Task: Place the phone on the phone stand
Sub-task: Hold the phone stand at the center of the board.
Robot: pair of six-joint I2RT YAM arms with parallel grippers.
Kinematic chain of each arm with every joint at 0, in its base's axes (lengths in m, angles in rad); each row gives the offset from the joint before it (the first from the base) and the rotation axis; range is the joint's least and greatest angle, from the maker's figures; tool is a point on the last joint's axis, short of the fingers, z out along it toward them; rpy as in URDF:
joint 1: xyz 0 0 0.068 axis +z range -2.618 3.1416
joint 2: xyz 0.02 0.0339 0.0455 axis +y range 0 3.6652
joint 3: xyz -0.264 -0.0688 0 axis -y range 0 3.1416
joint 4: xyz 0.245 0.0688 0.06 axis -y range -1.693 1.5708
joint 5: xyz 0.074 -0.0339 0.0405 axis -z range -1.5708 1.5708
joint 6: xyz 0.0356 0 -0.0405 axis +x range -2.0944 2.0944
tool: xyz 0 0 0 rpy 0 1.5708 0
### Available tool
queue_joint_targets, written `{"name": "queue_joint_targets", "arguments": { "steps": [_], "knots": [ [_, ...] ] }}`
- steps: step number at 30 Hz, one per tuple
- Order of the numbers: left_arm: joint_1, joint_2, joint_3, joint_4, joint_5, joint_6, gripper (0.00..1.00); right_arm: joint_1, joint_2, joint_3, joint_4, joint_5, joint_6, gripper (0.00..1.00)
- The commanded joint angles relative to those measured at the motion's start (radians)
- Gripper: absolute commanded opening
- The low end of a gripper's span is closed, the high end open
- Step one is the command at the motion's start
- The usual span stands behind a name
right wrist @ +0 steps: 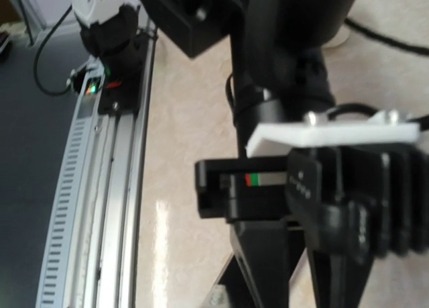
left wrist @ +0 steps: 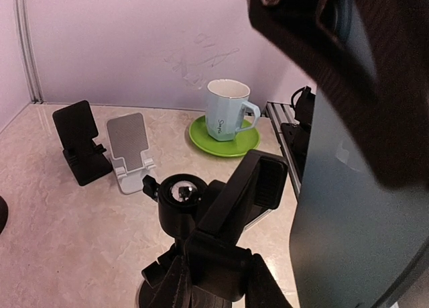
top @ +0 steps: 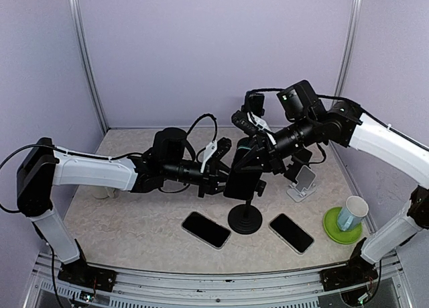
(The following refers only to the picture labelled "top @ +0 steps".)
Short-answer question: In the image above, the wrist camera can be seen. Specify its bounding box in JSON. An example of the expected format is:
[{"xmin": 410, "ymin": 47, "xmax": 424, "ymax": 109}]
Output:
[
  {"xmin": 200, "ymin": 137, "xmax": 232, "ymax": 173},
  {"xmin": 231, "ymin": 111, "xmax": 277, "ymax": 145}
]

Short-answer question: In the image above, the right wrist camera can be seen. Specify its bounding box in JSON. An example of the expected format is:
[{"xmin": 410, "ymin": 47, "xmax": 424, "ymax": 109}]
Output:
[{"xmin": 231, "ymin": 111, "xmax": 277, "ymax": 145}]

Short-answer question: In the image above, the clear-case black phone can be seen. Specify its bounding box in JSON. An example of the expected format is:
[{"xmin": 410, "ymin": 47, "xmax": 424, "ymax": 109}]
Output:
[{"xmin": 182, "ymin": 211, "xmax": 231, "ymax": 250}]

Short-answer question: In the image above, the left aluminium frame post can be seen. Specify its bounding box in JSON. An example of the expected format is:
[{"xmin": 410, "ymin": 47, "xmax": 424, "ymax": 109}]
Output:
[{"xmin": 68, "ymin": 0, "xmax": 110, "ymax": 135}]

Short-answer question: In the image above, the green plate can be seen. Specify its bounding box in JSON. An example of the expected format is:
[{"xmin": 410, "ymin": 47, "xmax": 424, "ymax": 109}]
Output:
[{"xmin": 322, "ymin": 207, "xmax": 363, "ymax": 245}]

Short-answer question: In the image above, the aluminium front rail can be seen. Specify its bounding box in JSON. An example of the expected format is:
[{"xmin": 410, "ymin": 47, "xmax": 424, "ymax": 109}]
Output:
[{"xmin": 18, "ymin": 252, "xmax": 417, "ymax": 307}]

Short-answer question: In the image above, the white-edged black phone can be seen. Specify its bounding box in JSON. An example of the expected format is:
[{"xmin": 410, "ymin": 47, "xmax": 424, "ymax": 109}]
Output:
[{"xmin": 269, "ymin": 213, "xmax": 314, "ymax": 254}]

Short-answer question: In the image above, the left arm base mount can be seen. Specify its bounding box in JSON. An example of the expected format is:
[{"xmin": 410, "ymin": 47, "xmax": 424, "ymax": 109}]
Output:
[{"xmin": 58, "ymin": 264, "xmax": 117, "ymax": 293}]

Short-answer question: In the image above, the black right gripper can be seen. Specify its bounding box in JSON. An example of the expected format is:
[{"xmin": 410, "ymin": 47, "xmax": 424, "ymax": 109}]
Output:
[{"xmin": 235, "ymin": 113, "xmax": 320, "ymax": 174}]

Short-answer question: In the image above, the black folding phone stand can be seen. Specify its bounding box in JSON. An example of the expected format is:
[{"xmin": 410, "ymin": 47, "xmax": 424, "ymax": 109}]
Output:
[{"xmin": 284, "ymin": 148, "xmax": 312, "ymax": 184}]

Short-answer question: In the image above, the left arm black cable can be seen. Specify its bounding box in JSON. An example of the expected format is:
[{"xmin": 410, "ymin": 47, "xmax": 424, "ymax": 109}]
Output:
[{"xmin": 0, "ymin": 113, "xmax": 219, "ymax": 215}]

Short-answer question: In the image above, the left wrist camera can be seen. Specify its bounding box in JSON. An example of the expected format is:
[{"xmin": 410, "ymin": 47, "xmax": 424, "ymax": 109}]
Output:
[{"xmin": 200, "ymin": 137, "xmax": 232, "ymax": 173}]

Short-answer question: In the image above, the silver folding phone stand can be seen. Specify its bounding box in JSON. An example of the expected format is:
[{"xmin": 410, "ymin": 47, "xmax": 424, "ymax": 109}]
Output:
[{"xmin": 287, "ymin": 165, "xmax": 316, "ymax": 203}]

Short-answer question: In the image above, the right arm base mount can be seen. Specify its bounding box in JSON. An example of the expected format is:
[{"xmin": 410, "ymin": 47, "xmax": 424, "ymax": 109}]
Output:
[{"xmin": 320, "ymin": 265, "xmax": 379, "ymax": 291}]

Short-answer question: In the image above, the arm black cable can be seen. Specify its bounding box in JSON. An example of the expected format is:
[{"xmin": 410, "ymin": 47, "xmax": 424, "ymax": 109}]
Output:
[
  {"xmin": 0, "ymin": 113, "xmax": 219, "ymax": 215},
  {"xmin": 244, "ymin": 87, "xmax": 429, "ymax": 148}
]

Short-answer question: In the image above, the right aluminium frame post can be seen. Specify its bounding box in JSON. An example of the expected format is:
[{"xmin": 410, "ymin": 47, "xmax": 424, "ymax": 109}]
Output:
[{"xmin": 334, "ymin": 0, "xmax": 363, "ymax": 97}]

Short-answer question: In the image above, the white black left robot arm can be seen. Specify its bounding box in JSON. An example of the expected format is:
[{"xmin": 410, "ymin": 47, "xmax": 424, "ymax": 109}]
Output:
[{"xmin": 17, "ymin": 127, "xmax": 232, "ymax": 285}]

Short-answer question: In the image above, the light blue cup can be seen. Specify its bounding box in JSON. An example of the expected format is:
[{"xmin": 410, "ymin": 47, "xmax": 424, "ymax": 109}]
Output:
[{"xmin": 336, "ymin": 196, "xmax": 369, "ymax": 232}]

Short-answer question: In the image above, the aluminium frame post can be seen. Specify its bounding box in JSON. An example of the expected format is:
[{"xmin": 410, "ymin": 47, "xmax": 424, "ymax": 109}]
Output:
[
  {"xmin": 68, "ymin": 0, "xmax": 110, "ymax": 135},
  {"xmin": 334, "ymin": 0, "xmax": 363, "ymax": 97}
]

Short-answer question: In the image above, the white mug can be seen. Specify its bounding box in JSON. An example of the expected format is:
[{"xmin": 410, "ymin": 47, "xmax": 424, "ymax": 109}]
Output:
[{"xmin": 91, "ymin": 187, "xmax": 117, "ymax": 199}]

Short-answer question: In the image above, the blue-edged black phone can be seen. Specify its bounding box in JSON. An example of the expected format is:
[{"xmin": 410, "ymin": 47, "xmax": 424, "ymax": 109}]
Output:
[{"xmin": 241, "ymin": 91, "xmax": 265, "ymax": 117}]

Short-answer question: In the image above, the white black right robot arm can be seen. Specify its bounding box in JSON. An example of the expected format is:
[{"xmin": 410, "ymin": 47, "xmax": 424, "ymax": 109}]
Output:
[{"xmin": 231, "ymin": 80, "xmax": 428, "ymax": 284}]

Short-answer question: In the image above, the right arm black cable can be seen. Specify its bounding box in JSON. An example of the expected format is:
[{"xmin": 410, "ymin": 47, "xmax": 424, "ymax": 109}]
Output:
[{"xmin": 244, "ymin": 87, "xmax": 429, "ymax": 148}]

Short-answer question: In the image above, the teal-edged black phone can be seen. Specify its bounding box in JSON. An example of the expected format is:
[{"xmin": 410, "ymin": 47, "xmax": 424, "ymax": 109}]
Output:
[{"xmin": 223, "ymin": 138, "xmax": 262, "ymax": 201}]

